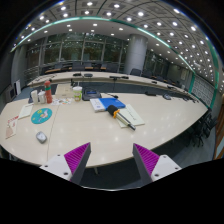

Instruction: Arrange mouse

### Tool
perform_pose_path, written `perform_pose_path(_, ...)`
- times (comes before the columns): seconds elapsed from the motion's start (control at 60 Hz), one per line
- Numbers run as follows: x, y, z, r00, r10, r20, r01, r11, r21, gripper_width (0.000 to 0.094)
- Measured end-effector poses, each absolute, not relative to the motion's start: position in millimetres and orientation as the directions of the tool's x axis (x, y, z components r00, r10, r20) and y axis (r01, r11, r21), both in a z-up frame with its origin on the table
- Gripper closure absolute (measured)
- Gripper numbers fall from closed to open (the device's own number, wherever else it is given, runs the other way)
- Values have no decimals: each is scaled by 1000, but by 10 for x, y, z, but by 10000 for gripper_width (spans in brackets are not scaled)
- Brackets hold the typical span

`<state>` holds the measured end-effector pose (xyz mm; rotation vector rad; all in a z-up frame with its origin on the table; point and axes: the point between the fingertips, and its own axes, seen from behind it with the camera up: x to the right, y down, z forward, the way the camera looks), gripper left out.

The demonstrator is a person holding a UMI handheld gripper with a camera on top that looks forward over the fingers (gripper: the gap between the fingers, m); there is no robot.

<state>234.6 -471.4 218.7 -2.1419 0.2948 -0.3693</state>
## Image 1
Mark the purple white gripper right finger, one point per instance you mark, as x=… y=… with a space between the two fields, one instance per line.
x=151 y=166

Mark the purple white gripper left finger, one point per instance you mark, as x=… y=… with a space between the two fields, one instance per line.
x=69 y=166

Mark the grey computer mouse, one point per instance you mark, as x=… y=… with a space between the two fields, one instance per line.
x=41 y=137

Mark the round teal mouse pad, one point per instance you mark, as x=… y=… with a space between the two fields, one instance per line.
x=41 y=115

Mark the white paper sheet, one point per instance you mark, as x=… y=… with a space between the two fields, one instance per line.
x=131 y=115

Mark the white book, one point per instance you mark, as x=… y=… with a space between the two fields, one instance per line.
x=97 y=105

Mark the white paper left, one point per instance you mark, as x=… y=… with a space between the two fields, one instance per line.
x=25 y=111

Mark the red white card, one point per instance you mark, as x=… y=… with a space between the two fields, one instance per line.
x=11 y=127

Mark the black device with screen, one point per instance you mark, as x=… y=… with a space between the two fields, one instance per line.
x=89 y=94

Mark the blue folder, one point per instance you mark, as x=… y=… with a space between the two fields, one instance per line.
x=106 y=102

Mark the green white paper cup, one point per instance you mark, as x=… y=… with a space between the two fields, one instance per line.
x=77 y=92

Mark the red bottle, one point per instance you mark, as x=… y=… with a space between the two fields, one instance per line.
x=48 y=93

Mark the grey round pillar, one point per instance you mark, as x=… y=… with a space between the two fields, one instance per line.
x=136 y=53

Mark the black orange handled tool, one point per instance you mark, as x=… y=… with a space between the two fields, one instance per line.
x=115 y=113

